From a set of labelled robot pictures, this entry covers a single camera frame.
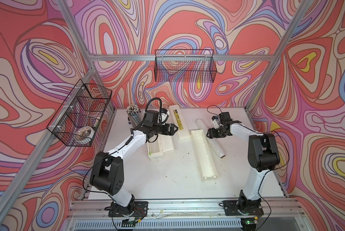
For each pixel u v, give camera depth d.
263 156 0.52
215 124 0.90
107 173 0.45
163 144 0.91
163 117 0.78
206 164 0.89
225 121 0.78
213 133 0.88
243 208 0.66
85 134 0.71
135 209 0.72
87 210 0.75
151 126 0.67
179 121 1.08
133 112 0.94
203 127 1.02
